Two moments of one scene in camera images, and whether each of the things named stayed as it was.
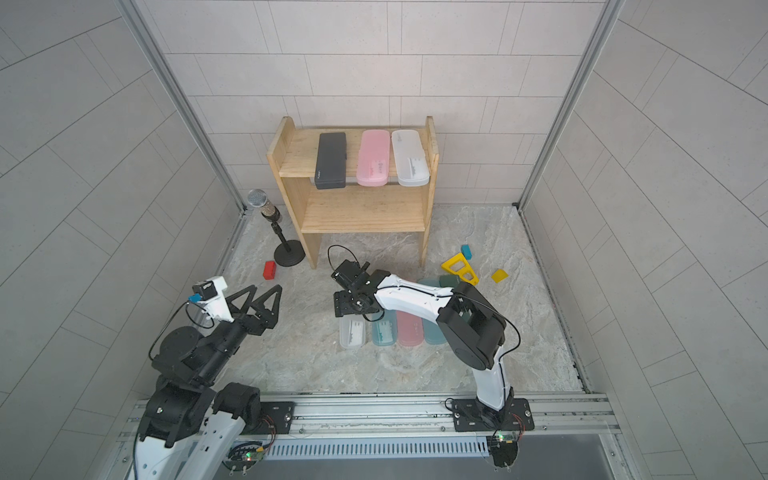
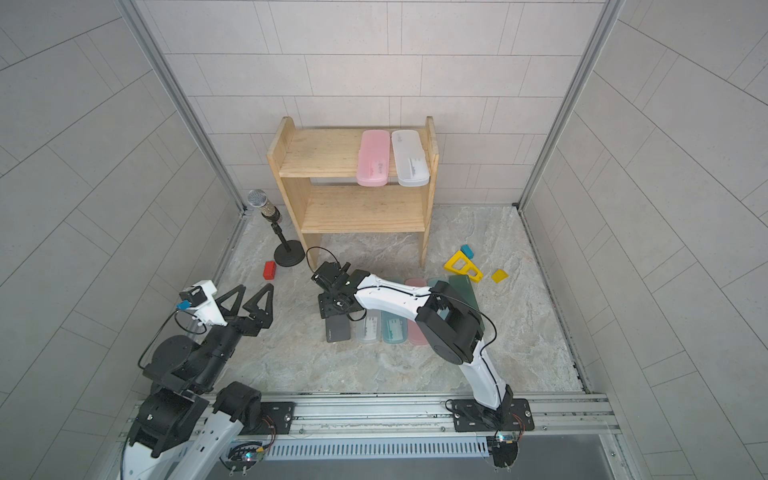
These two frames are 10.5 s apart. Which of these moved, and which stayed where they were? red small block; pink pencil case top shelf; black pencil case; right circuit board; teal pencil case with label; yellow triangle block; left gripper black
Moved: black pencil case; teal pencil case with label
Stayed: red small block; yellow triangle block; pink pencil case top shelf; left gripper black; right circuit board
